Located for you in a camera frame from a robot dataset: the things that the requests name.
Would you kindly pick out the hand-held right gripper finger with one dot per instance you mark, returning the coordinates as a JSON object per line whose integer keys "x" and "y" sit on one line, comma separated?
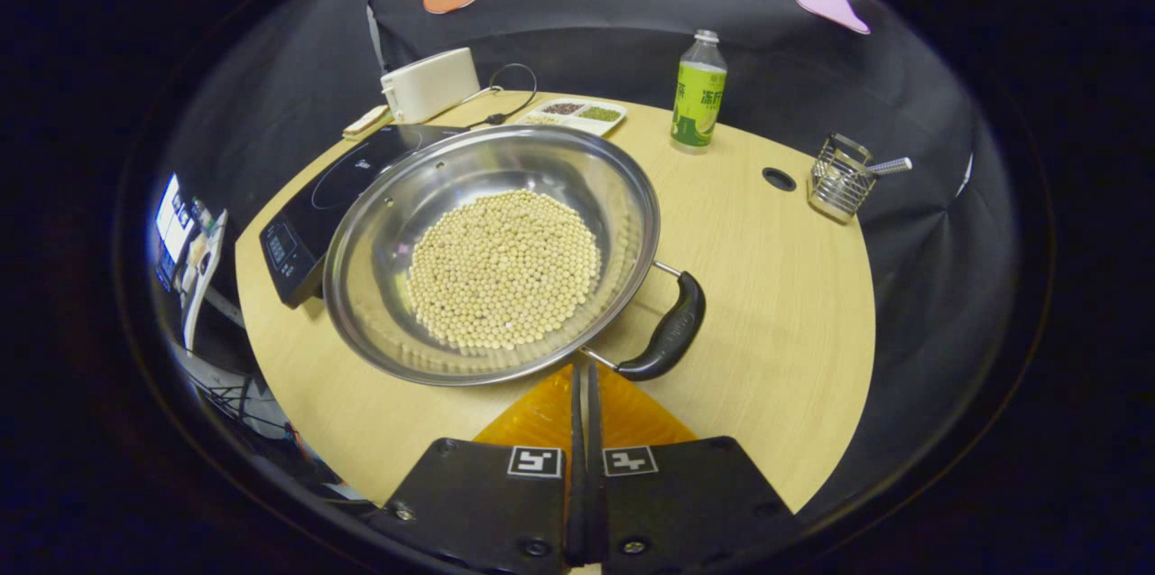
{"x": 595, "y": 431}
{"x": 577, "y": 431}

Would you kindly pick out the pile of soybeans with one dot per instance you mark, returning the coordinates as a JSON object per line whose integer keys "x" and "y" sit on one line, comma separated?
{"x": 505, "y": 268}

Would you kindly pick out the stainless steel pot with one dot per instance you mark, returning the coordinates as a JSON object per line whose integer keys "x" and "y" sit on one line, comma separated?
{"x": 541, "y": 160}

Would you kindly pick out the black induction cooktop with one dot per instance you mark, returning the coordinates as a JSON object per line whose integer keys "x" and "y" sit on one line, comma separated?
{"x": 307, "y": 232}

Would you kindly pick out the white divided bean dish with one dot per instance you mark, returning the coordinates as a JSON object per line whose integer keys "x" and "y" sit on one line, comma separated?
{"x": 573, "y": 115}

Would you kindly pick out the green label drink bottle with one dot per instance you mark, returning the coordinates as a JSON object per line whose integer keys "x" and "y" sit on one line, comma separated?
{"x": 697, "y": 106}

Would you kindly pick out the bread slice on small plate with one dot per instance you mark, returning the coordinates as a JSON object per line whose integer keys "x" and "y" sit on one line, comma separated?
{"x": 365, "y": 122}

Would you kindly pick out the white toaster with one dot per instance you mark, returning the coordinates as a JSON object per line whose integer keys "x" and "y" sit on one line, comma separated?
{"x": 429, "y": 86}

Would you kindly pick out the black backdrop cloth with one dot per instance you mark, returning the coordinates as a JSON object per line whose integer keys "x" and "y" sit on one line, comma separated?
{"x": 632, "y": 51}

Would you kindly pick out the metal spoon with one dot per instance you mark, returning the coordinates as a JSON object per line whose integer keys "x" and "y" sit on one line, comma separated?
{"x": 889, "y": 166}

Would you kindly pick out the lit computer screen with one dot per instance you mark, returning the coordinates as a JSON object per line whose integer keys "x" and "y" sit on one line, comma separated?
{"x": 171, "y": 223}

